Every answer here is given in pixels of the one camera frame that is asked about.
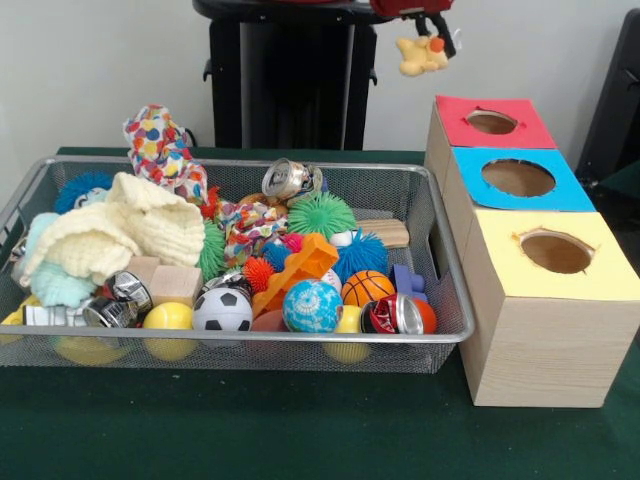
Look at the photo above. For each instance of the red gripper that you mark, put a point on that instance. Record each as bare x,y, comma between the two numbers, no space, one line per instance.
410,7

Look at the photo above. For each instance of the yellow duck plush toy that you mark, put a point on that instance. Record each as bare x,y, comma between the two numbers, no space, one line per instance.
420,57

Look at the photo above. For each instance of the polka dot cloth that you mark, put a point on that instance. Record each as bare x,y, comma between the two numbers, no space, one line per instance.
160,145

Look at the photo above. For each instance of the cream knitted cloth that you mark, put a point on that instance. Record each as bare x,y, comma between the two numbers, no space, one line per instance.
110,230

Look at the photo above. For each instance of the mint green cloth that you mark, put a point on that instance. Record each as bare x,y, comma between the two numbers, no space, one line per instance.
60,290

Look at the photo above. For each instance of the wooden box with three holes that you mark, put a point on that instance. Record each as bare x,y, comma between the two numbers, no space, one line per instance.
550,350

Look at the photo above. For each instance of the black panel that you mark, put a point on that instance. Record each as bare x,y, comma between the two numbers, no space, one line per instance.
615,100

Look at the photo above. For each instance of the ridged wooden block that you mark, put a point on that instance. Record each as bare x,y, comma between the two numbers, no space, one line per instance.
390,232

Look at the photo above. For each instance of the crushed silver can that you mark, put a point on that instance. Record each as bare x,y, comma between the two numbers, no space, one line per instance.
285,177

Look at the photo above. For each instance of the dark green table cloth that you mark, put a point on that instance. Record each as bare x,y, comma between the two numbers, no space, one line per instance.
300,430
625,182

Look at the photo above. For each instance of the orange toy brick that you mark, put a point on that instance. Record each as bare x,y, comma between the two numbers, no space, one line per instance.
305,262

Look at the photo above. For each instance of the colourful patterned cloth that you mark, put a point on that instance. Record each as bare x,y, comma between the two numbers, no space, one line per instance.
255,227

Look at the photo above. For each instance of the small basketball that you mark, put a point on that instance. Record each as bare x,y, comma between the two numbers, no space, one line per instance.
367,289

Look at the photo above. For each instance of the crushed red can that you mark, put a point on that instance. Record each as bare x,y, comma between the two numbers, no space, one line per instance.
390,315

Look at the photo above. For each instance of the globe print ball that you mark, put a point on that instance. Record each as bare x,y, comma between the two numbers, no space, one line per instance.
312,306

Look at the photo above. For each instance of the large green spiky ball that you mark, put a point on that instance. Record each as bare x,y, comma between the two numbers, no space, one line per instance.
212,250

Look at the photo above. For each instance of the soccer ball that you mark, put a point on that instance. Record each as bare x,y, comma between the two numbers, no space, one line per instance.
222,310

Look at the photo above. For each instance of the yellow ball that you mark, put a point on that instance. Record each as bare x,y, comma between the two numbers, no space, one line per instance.
169,317

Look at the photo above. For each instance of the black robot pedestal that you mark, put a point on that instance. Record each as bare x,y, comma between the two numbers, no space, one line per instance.
290,90

